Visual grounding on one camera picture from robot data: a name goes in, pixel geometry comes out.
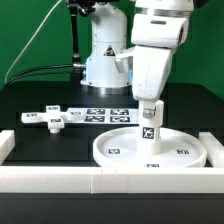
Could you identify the white round table top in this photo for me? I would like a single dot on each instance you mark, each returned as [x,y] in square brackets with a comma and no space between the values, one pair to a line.
[118,149]

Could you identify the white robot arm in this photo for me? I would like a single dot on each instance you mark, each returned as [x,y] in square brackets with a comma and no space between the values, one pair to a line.
[159,27]

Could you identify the white cross table base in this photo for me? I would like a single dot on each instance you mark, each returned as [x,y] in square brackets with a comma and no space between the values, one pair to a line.
[54,117]

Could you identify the white front fence bar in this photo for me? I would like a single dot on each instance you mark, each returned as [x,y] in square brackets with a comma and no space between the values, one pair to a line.
[24,179]

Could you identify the white right fence block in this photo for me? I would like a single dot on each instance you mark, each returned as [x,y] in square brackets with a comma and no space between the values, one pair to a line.
[215,150]

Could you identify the white marker sheet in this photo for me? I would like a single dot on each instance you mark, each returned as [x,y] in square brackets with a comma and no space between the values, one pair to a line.
[103,115]

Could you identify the white fence block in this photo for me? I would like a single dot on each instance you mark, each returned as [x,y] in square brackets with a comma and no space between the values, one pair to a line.
[215,150]
[7,143]

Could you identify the white left fence block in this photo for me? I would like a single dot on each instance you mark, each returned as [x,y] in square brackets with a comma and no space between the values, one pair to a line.
[7,143]

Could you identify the black camera stand pole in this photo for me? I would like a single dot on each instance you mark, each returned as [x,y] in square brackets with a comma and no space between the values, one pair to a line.
[84,8]

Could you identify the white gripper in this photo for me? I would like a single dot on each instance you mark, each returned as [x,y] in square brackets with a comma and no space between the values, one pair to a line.
[150,67]

